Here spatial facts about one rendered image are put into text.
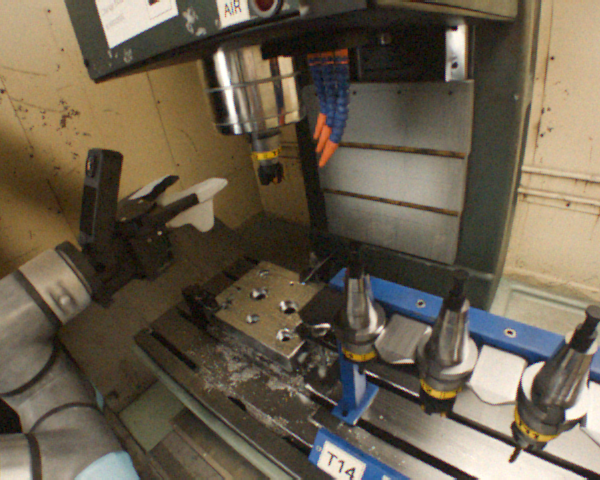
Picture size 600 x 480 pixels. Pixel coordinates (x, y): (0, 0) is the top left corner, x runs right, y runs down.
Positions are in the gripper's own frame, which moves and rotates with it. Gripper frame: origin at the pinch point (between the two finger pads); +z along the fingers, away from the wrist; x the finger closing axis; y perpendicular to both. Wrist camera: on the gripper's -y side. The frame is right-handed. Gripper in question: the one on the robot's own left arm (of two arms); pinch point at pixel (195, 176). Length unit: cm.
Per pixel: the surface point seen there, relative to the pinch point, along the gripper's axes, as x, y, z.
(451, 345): 35.5, 12.8, -4.6
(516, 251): 47, 67, 92
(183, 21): 12.7, -17.9, -5.4
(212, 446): -11, 63, -17
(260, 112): 5.5, -5.7, 10.2
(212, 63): 0.4, -13.7, 8.4
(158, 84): -96, -9, 65
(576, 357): 45.7, 9.3, -5.2
